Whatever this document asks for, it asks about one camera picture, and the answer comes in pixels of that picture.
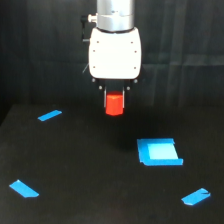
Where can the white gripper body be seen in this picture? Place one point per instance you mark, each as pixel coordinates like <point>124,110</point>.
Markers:
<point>114,58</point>

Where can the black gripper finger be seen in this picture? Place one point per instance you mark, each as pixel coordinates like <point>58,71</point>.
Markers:
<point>105,97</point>
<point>123,95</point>

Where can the red hexagonal block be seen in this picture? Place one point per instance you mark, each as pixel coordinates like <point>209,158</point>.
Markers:
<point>114,103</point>

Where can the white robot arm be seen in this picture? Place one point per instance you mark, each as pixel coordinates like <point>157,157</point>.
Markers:
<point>113,16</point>

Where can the blue tape strip top left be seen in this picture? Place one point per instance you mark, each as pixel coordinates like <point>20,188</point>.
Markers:
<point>49,115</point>

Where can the blue tape strip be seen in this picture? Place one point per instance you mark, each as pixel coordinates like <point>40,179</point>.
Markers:
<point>49,115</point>
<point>23,189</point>
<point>196,197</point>

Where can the black backdrop curtain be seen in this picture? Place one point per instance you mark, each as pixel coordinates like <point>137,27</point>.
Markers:
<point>43,60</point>

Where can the blue tape square marker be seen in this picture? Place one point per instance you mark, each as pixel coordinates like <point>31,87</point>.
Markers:
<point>158,152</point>

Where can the blue tape strip bottom left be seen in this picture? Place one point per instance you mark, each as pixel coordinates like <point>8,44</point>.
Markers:
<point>23,189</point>

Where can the blue tape strip bottom right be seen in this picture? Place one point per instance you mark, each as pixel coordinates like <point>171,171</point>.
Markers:
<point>196,197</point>

